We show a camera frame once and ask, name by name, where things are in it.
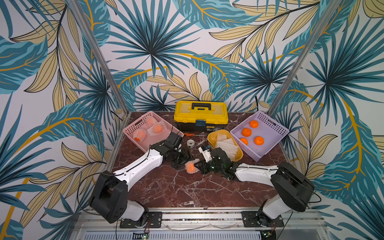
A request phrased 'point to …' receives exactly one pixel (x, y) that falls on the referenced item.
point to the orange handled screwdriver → (186, 134)
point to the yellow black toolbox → (200, 116)
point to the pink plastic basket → (149, 129)
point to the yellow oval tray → (212, 137)
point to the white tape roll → (190, 143)
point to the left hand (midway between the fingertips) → (191, 163)
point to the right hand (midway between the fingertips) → (194, 164)
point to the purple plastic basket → (258, 133)
